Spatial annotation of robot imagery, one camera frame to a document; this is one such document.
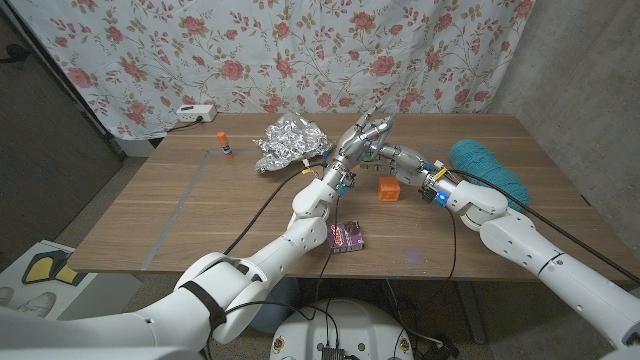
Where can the white sneaker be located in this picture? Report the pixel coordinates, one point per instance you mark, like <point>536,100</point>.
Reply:
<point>35,305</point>
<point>6,296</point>

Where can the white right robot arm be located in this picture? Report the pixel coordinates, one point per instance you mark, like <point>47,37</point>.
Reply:
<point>525,240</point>

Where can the floral print backdrop cloth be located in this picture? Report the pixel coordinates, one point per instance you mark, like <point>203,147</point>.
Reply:
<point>250,50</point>

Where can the white power strip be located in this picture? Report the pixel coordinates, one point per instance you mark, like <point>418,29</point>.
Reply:
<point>196,113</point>

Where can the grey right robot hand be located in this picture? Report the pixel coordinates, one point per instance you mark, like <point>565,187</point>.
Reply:
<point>410,167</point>

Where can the purple box of matches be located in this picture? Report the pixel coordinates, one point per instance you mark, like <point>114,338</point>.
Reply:
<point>350,237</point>

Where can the white floor board yellow marks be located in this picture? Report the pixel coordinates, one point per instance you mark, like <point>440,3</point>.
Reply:
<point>45,265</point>

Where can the teal yarn skein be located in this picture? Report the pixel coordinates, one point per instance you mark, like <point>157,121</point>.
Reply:
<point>475,155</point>

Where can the grey table leg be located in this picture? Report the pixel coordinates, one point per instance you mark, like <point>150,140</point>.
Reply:
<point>470,312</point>

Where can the blue-grey stool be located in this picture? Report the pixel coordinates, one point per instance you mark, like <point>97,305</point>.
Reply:
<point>280,295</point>

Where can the glue stick with orange cap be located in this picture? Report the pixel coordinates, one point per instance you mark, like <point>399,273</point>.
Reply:
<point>223,142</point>

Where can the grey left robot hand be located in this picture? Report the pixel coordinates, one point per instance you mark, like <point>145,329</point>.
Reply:
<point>355,142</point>

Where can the crumpled aluminum foil sheet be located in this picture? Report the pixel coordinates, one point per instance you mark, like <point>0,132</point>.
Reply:
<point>292,142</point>

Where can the orange cube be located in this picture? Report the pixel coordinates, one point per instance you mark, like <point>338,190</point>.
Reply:
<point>387,191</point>

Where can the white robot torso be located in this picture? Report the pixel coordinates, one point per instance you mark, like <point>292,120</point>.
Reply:
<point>360,325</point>

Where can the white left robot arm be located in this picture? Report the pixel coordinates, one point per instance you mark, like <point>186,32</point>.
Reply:
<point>280,250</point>

